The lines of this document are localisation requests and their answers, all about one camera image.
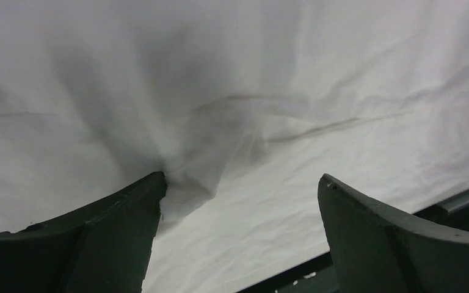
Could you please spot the white t shirt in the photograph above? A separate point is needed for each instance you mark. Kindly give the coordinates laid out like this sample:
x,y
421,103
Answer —
x,y
244,105

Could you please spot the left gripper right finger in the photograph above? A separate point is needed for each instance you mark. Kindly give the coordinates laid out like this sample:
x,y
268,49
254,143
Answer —
x,y
376,247

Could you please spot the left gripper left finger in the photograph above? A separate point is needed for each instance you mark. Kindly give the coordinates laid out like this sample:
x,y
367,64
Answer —
x,y
104,246

